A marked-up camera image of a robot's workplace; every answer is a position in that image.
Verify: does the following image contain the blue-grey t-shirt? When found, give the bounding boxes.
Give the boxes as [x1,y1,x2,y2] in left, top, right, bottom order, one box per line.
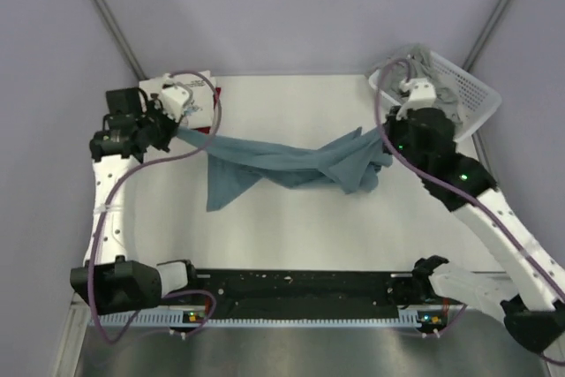
[174,125,393,214]

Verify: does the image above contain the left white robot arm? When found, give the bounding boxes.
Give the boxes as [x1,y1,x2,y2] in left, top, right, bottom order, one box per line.
[70,86,200,315]

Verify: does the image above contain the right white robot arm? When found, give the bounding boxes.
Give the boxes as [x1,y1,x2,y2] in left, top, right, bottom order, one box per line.
[378,107,564,355]

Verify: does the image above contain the white floral folded t-shirt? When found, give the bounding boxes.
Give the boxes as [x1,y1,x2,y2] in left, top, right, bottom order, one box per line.
[139,71,216,130]

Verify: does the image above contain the red folded t-shirt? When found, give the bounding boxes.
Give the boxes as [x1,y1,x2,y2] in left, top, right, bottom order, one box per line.
[196,87,222,134]

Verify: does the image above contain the white plastic laundry basket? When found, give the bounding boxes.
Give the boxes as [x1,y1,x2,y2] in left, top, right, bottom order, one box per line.
[365,50,501,143]

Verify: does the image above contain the grey crumpled t-shirt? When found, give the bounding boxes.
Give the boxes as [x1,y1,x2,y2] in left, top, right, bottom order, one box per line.
[378,43,463,131]

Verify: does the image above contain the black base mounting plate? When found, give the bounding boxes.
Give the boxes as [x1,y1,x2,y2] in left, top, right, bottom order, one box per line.
[189,268,443,320]

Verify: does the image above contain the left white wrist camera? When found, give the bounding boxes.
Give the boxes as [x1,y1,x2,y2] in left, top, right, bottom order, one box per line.
[158,74,193,123]

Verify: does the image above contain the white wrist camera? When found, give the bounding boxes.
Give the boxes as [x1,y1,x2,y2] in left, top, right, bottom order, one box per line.
[158,74,193,123]
[396,78,437,120]

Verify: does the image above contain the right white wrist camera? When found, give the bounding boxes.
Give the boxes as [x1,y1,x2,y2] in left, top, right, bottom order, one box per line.
[396,78,437,120]

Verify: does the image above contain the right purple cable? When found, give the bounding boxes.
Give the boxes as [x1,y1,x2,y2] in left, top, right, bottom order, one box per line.
[373,57,565,367]

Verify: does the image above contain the purple cable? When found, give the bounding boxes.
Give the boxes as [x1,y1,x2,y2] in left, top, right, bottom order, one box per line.
[86,69,222,346]
[373,57,565,367]

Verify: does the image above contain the left aluminium frame post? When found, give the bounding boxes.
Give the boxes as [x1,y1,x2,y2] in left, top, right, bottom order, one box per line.
[90,0,147,80]

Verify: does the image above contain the aluminium frame post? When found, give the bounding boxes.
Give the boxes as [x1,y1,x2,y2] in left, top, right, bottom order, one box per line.
[462,0,515,72]
[90,0,147,80]

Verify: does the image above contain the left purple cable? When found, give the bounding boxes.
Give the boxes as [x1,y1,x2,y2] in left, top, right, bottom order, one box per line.
[86,69,222,346]

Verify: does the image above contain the right aluminium frame post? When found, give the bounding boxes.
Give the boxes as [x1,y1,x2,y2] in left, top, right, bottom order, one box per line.
[462,0,515,72]

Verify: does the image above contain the blue-white slotted cable duct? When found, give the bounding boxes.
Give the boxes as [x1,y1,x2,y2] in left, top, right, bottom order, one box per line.
[90,308,447,328]

